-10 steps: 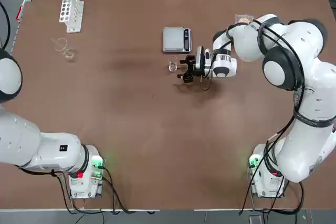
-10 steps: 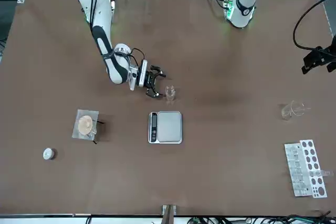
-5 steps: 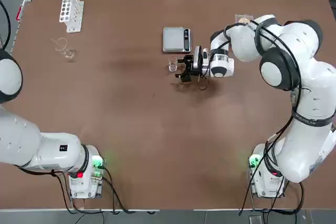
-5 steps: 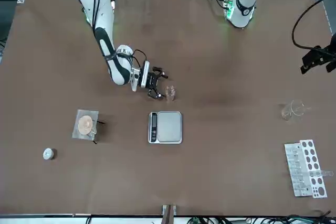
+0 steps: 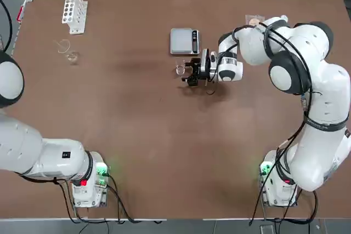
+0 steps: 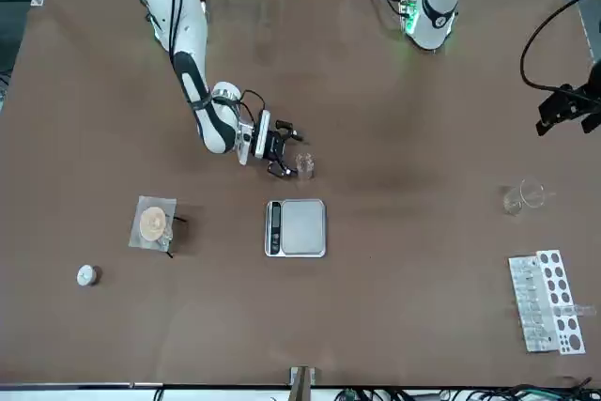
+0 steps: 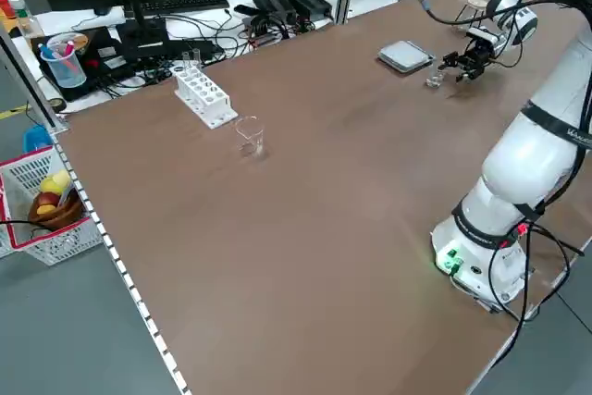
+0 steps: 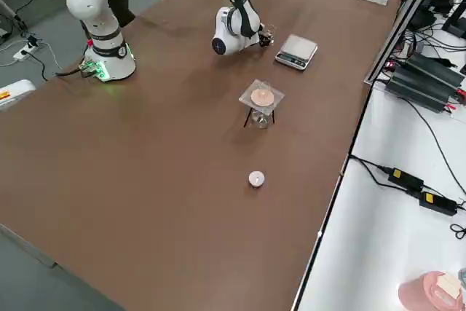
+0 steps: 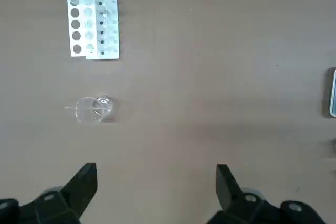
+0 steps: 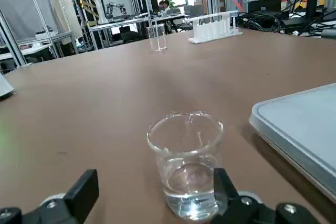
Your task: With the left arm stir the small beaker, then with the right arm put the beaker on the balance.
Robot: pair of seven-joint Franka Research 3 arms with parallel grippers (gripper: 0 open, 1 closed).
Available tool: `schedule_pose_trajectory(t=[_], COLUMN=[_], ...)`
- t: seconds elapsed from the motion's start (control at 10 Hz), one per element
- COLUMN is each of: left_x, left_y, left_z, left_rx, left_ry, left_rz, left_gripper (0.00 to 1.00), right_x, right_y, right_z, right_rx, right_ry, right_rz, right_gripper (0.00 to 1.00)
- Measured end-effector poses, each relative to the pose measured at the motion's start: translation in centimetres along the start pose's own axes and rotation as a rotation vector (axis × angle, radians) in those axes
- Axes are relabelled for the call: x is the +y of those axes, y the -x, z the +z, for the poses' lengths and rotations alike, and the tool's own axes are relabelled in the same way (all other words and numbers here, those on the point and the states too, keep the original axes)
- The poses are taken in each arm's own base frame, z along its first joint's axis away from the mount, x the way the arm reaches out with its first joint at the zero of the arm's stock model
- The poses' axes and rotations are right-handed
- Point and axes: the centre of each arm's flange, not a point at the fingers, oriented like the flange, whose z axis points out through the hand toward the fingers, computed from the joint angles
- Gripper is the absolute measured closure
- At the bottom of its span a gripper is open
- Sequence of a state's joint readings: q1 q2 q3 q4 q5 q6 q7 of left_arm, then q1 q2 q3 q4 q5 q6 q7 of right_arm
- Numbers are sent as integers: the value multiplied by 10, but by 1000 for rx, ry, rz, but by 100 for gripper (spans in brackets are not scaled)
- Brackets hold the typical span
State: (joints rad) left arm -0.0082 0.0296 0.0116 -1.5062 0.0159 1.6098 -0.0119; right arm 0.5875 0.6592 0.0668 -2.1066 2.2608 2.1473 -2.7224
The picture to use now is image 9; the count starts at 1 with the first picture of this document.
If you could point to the white test tube rack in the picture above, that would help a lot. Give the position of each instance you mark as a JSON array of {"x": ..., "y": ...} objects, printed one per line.
[{"x": 110, "y": 24}]

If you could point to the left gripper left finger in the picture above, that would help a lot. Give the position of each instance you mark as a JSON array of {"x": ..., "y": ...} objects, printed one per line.
[{"x": 65, "y": 203}]

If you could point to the glass stirring rod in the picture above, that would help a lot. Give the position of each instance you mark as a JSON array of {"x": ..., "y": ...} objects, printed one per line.
[{"x": 86, "y": 107}]

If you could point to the silver digital balance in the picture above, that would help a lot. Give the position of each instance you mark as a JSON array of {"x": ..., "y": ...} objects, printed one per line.
[{"x": 333, "y": 93}]

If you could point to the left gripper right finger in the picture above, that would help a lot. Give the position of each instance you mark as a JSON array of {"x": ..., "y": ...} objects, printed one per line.
[{"x": 236, "y": 208}]

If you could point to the large glass beaker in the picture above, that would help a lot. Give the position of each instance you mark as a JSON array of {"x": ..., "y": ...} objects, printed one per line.
[{"x": 89, "y": 116}]

